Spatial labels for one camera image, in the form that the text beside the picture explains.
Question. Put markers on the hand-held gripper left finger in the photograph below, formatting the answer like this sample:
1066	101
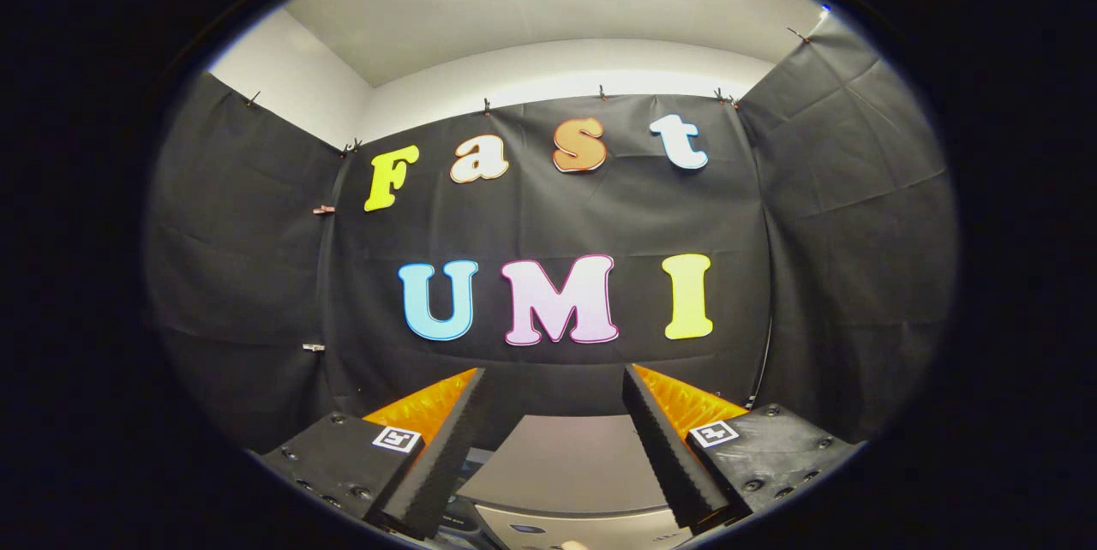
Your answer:
446	464

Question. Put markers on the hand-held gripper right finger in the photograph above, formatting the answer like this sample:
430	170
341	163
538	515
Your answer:
664	456

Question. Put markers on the black backdrop cloth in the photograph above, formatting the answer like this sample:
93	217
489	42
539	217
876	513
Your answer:
548	216

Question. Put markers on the row of black clips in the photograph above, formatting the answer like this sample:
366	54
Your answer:
487	106

